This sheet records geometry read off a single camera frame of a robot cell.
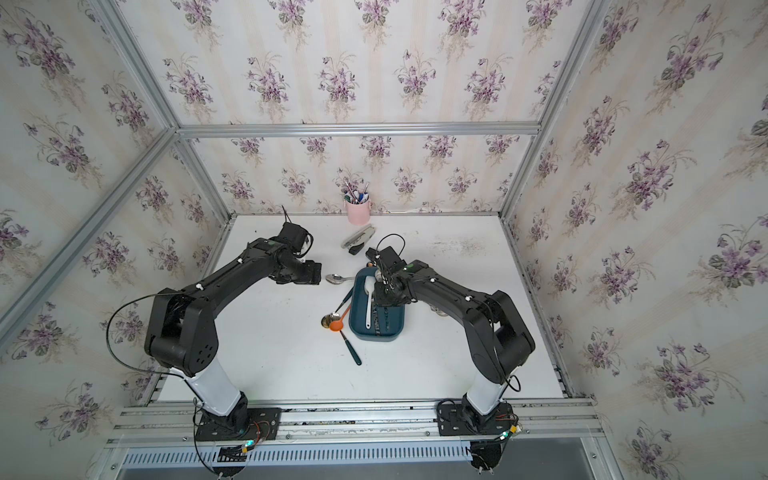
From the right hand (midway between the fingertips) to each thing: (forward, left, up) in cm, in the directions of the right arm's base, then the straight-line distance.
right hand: (387, 299), depth 89 cm
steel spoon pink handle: (+10, +18, -4) cm, 21 cm away
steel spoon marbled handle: (-5, +3, -5) cm, 8 cm away
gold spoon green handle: (-4, +17, -4) cm, 17 cm away
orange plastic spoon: (-6, +15, -6) cm, 17 cm away
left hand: (+5, +23, +3) cm, 24 cm away
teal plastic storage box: (-6, -1, 0) cm, 6 cm away
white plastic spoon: (+8, +6, -4) cm, 11 cm away
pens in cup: (+43, +14, +4) cm, 45 cm away
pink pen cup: (+39, +12, -3) cm, 41 cm away
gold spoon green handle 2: (-13, +10, -6) cm, 18 cm away
